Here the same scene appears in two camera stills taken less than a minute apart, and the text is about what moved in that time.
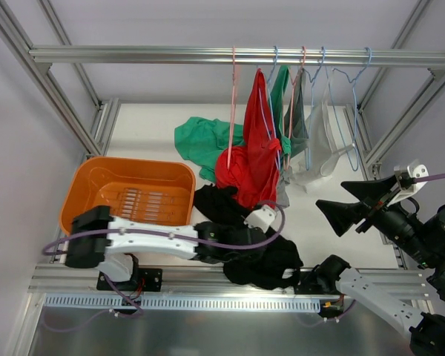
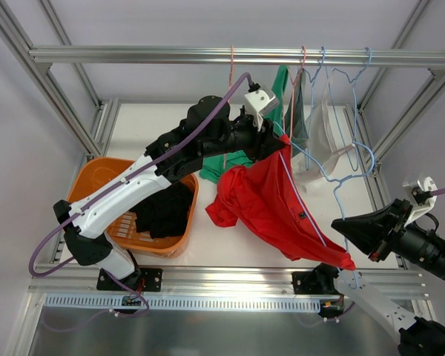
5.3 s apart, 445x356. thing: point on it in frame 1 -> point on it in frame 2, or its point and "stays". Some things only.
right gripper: x=373 y=207 -> x=389 y=234
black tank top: x=278 y=268 -> x=165 y=213
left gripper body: x=257 y=237 -> x=265 y=140
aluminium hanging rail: x=246 y=55 stays
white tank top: x=322 y=153 stays
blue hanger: x=271 y=106 -> x=340 y=193
